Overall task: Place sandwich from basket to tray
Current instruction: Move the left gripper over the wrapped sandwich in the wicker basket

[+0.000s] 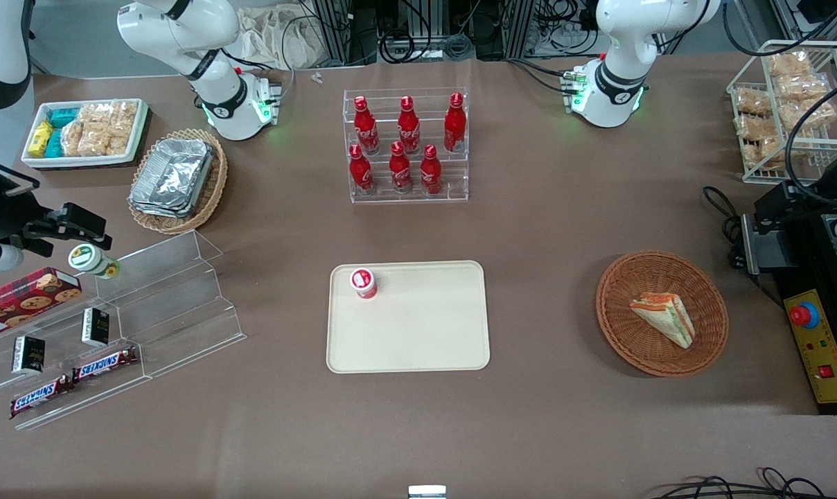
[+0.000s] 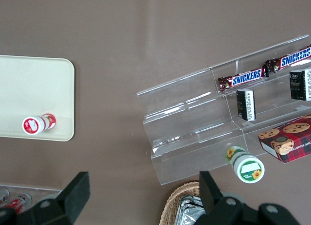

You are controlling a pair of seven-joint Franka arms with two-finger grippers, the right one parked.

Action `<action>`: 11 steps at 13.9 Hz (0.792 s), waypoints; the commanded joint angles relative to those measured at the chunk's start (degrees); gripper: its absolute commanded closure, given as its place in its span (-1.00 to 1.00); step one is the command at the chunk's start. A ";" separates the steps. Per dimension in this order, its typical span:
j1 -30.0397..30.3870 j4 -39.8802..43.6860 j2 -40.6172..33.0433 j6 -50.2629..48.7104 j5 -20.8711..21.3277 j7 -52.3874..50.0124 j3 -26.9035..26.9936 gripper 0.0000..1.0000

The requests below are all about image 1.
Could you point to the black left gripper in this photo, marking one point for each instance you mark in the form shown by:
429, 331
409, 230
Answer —
801, 201

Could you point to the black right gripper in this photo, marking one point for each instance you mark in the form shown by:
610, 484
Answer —
1, 210

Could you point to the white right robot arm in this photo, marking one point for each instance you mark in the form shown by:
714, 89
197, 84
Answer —
183, 34

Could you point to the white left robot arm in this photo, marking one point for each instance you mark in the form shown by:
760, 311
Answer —
619, 41

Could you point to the wrapped triangle sandwich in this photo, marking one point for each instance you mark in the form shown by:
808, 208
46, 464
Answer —
664, 315

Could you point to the light wicker basket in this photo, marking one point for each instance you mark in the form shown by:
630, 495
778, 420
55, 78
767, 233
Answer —
214, 180

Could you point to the brown wicker basket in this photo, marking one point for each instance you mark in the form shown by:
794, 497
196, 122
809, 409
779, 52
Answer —
619, 312

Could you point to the beige plastic tray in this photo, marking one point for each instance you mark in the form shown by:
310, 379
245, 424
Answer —
425, 326

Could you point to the green white sunflower cup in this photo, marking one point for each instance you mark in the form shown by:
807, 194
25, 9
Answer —
89, 260

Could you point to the grey metal box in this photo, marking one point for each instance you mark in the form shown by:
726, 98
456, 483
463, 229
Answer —
760, 246

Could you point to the clear fried snack pack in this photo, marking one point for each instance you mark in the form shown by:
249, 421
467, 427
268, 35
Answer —
801, 87
763, 152
752, 101
756, 127
810, 116
789, 64

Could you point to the white rectangular snack bin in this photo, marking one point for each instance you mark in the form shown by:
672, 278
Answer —
37, 161

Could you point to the red tartan cookie box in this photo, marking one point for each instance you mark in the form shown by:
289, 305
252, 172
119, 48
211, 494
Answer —
23, 301

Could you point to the teal snack packet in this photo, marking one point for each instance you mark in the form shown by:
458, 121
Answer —
63, 117
55, 143

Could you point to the clear rice cracker pack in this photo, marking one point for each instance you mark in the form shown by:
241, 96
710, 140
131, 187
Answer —
94, 130
122, 126
73, 138

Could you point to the yellow snack packet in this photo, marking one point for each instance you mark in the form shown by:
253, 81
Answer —
40, 138

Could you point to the small black white box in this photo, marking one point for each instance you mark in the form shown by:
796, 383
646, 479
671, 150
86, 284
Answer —
95, 327
28, 355

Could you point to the red emergency stop button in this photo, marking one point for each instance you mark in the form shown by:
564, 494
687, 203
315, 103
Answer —
804, 315

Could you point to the stack of foil containers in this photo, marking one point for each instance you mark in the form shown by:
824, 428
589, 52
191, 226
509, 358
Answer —
172, 177

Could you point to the clear acrylic stepped shelf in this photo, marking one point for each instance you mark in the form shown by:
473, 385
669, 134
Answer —
176, 305

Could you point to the Snickers chocolate bar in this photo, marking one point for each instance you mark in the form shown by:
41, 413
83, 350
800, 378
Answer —
105, 364
41, 397

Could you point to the black yellow control box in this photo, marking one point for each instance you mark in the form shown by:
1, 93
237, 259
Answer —
824, 346

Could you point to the white cloth bag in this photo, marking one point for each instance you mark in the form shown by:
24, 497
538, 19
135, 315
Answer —
273, 34

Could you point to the red cola bottle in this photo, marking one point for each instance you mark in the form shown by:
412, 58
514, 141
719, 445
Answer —
400, 170
454, 125
366, 128
361, 172
409, 128
430, 172

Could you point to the red white yoghurt cup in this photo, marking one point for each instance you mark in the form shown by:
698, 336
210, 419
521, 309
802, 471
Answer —
364, 282

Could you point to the clear acrylic bottle rack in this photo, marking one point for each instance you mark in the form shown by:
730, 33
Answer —
453, 177

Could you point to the aluminium frame post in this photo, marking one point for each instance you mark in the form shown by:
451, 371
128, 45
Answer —
335, 31

